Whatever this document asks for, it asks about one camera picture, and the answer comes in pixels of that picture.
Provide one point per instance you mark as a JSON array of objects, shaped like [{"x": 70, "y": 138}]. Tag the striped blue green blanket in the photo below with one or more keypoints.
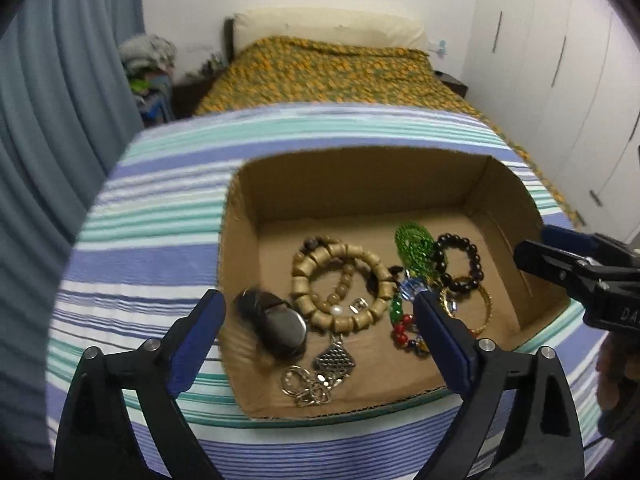
[{"x": 150, "y": 240}]

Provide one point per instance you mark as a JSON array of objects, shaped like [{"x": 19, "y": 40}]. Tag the white wardrobe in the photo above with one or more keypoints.
[{"x": 555, "y": 60}]

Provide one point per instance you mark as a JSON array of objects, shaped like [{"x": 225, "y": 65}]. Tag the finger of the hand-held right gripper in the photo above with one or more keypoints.
[
  {"x": 570, "y": 239},
  {"x": 555, "y": 265}
]

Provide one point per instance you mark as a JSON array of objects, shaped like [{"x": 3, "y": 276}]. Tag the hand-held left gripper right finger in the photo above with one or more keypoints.
[{"x": 445, "y": 345}]

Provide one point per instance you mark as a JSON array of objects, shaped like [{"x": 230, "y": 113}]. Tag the silver keyring with mesh pendant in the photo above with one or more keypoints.
[{"x": 325, "y": 375}]

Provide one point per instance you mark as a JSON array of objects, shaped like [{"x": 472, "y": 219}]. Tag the printed cardboard box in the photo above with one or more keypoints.
[{"x": 380, "y": 200}]

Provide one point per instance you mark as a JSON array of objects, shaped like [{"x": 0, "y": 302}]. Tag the dark wooden nightstand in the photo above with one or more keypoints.
[
  {"x": 192, "y": 97},
  {"x": 452, "y": 84}
]

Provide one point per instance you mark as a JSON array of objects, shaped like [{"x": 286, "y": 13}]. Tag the blue crystal bead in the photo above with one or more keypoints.
[{"x": 412, "y": 287}]

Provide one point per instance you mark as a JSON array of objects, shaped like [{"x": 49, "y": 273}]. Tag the blue grey curtain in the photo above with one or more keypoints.
[{"x": 55, "y": 110}]

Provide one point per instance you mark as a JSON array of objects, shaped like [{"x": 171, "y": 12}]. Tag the cream pillow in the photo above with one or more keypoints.
[{"x": 330, "y": 27}]

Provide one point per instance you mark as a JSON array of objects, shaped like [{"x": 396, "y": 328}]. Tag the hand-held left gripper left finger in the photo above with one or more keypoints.
[{"x": 197, "y": 345}]

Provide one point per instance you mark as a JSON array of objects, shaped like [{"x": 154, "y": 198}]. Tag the gold bangle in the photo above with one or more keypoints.
[{"x": 482, "y": 310}]

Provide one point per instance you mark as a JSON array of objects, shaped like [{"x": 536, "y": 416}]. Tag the blue wall plug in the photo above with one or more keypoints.
[{"x": 439, "y": 46}]

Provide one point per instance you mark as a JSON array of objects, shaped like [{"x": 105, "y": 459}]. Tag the pile of clothes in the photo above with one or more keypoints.
[{"x": 147, "y": 70}]

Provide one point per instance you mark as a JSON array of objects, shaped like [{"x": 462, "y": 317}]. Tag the dark wooden headboard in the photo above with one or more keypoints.
[{"x": 229, "y": 40}]

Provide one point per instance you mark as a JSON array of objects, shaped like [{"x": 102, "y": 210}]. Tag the yellow floral bedspread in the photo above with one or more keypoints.
[{"x": 325, "y": 75}]

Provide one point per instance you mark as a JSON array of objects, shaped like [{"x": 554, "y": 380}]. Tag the white pearl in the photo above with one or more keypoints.
[{"x": 337, "y": 311}]

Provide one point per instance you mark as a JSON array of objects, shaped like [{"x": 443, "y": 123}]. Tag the person's right hand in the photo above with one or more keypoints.
[{"x": 620, "y": 385}]

